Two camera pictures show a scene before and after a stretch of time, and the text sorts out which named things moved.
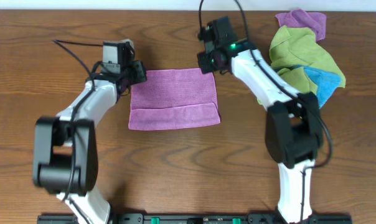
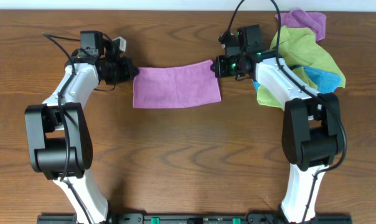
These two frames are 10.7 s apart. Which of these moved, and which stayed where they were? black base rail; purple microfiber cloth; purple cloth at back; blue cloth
Moved: purple microfiber cloth
Stayed: purple cloth at back; blue cloth; black base rail
